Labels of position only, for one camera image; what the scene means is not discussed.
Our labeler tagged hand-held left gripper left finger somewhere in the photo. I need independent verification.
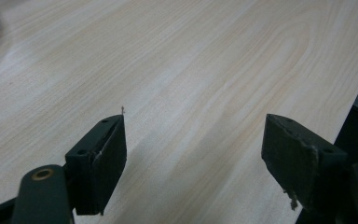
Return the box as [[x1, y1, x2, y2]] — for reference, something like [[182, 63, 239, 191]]
[[64, 114, 128, 217]]

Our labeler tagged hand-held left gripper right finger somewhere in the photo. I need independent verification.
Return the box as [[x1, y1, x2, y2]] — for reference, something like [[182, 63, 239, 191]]
[[261, 113, 350, 211]]

